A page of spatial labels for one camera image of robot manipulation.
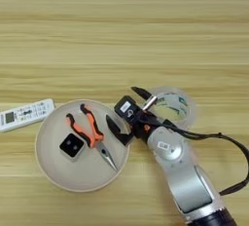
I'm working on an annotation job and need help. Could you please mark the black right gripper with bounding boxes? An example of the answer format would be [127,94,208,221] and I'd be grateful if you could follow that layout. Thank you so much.
[105,86,170,147]

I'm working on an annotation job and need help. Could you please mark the orange black needle-nose pliers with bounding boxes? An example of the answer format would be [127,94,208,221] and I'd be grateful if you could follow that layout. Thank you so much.
[65,103,119,171]

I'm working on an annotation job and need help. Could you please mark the clear tape roll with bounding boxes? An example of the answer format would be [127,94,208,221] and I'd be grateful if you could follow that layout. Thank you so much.
[147,86,197,131]

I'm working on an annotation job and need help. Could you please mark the beige round plate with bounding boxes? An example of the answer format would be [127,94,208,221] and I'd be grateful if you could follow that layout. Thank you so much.
[34,98,130,194]

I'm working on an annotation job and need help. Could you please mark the white remote control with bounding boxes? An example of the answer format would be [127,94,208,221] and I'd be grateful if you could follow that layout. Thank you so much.
[0,98,56,133]

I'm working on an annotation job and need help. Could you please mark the small black box white label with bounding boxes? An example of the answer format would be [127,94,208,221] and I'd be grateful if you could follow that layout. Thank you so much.
[113,94,144,123]

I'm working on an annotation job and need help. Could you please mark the black white square adapter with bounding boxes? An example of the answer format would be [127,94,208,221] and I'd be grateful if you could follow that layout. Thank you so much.
[58,132,86,162]

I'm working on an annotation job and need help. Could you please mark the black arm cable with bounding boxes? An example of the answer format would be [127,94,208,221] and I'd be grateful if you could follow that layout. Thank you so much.
[142,111,249,197]

